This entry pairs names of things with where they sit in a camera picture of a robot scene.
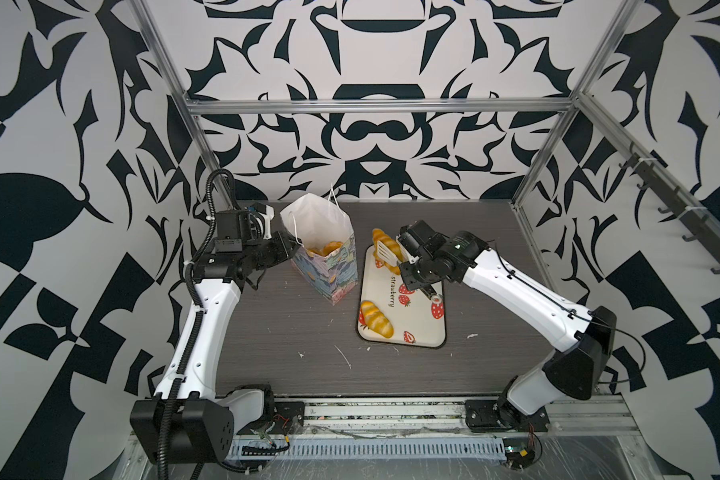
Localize ring shaped fake bread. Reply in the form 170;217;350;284
307;241;343;257

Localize column fake croissant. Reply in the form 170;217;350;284
372;228;406;275

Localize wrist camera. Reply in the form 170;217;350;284
397;220;448;260
214;203;275;253

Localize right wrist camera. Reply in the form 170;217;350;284
397;220;448;260

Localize strawberry print tray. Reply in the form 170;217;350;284
356;247;446;348

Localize wall hook rack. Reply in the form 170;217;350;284
619;142;720;275

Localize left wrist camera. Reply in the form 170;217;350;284
214;203;275;253

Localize colourful printed paper bag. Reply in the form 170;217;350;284
281;193;358;305

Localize base rail with cable duct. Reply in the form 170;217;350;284
116;395;643;475

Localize bottom left fake croissant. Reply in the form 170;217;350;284
360;300;394;339

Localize aluminium frame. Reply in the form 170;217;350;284
125;0;720;397

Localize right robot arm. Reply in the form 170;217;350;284
397;221;621;432

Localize white and steel tongs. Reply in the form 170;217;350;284
374;238;442;303

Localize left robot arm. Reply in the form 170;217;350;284
130;169;300;479

